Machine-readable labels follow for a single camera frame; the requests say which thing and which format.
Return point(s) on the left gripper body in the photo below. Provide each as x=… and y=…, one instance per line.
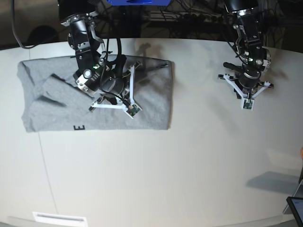
x=248, y=80

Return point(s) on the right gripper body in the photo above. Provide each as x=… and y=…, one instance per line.
x=112, y=87

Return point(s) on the grey T-shirt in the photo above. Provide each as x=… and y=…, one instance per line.
x=54, y=103

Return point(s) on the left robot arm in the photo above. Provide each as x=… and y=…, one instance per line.
x=248, y=47

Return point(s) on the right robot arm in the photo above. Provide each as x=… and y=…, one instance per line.
x=95, y=73

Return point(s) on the black power strip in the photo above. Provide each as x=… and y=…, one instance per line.
x=201, y=18

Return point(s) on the black tablet device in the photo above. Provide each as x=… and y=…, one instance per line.
x=296, y=206

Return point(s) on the white table label strip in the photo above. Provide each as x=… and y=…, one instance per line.
x=63, y=220

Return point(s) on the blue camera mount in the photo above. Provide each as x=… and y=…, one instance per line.
x=139, y=2

